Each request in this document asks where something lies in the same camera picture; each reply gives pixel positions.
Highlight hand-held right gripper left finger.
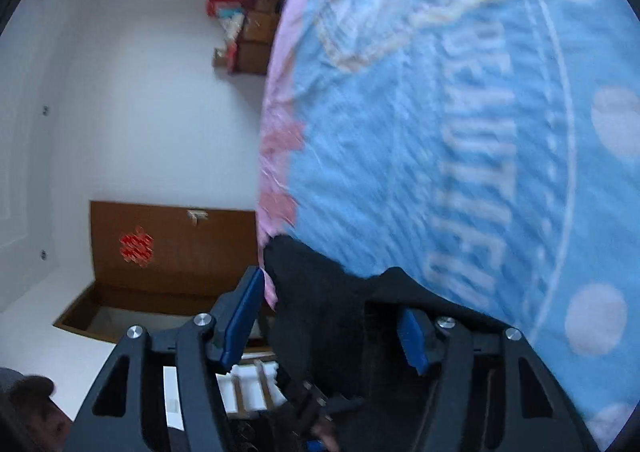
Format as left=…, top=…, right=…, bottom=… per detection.
left=65, top=267, right=266, bottom=452

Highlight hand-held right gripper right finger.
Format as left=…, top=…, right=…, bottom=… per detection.
left=398, top=308, right=601, bottom=452

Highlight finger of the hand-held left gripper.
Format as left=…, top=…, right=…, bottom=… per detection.
left=280, top=379, right=368, bottom=452

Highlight black pants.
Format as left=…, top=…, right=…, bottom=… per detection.
left=262, top=234, right=506, bottom=452

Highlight brown wooden door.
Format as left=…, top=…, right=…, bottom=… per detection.
left=52, top=201, right=273, bottom=350

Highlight red knot decoration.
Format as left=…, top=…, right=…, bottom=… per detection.
left=119, top=227, right=155, bottom=269

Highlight bed with pink blue sheet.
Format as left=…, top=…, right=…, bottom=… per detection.
left=256, top=0, right=640, bottom=452

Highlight open cardboard box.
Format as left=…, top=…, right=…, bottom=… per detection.
left=212, top=42, right=239, bottom=73

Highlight light blue box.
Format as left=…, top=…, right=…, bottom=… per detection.
left=219, top=6, right=247, bottom=40

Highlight brown wooden desk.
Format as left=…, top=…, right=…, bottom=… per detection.
left=234, top=0, right=302, bottom=77

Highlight white frame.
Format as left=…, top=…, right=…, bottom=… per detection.
left=214, top=356, right=288, bottom=419

